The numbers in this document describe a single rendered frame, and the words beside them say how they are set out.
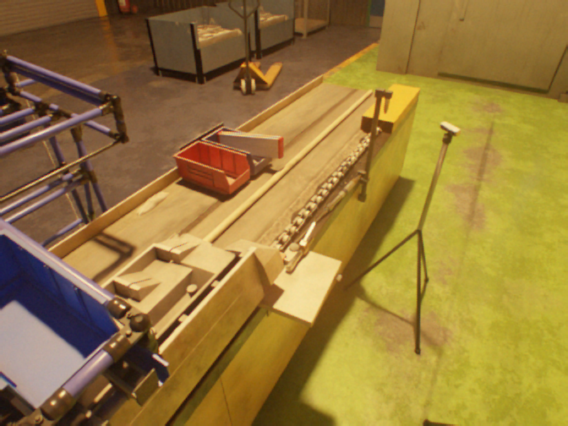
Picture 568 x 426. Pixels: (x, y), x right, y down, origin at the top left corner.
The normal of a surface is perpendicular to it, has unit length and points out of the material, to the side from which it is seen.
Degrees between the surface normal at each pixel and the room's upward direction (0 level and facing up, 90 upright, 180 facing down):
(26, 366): 6
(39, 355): 6
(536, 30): 90
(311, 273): 0
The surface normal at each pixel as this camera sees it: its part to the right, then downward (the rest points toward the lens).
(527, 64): -0.50, 0.54
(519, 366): 0.00, -0.79
